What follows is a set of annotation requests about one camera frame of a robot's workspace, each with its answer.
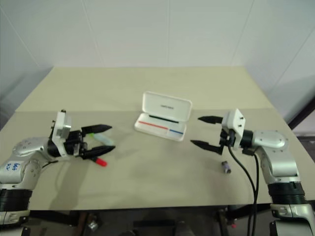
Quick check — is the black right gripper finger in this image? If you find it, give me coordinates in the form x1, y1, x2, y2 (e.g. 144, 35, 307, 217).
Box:
190, 139, 223, 156
197, 115, 223, 125

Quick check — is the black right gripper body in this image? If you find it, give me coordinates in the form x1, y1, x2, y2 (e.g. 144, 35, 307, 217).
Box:
219, 129, 236, 149

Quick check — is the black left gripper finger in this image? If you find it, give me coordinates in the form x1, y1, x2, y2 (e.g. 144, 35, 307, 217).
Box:
81, 123, 113, 135
82, 145, 116, 160

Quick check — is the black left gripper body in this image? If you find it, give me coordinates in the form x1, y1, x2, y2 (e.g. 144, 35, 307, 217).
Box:
65, 129, 89, 158

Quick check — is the red capped black marker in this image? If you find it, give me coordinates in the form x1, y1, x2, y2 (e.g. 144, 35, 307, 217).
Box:
91, 157, 108, 168

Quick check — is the white pencil case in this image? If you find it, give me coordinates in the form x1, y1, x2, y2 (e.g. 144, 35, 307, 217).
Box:
133, 91, 193, 143

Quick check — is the rusty brown table leg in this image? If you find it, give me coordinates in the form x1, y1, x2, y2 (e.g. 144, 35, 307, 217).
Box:
78, 212, 90, 228

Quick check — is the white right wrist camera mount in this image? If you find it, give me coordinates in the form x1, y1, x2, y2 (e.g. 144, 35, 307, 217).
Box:
220, 108, 246, 149

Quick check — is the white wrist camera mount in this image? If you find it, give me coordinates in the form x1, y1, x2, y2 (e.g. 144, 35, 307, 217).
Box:
220, 108, 246, 149
50, 110, 73, 158

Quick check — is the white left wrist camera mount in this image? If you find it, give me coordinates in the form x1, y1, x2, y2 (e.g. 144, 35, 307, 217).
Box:
50, 110, 73, 158

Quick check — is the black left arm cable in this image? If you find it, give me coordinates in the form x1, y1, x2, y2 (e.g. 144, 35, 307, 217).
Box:
41, 160, 59, 171

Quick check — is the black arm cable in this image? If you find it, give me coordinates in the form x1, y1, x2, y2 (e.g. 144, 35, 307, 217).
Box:
245, 148, 259, 205
41, 160, 59, 171
227, 132, 257, 236

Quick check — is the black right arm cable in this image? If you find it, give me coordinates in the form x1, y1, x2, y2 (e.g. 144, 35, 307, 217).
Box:
245, 148, 259, 205
227, 132, 257, 236

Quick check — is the black bracket with red tip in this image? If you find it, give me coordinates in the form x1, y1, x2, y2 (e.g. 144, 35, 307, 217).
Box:
216, 208, 237, 230

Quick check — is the black metal frame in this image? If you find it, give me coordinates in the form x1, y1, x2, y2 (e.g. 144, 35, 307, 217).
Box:
287, 90, 315, 144

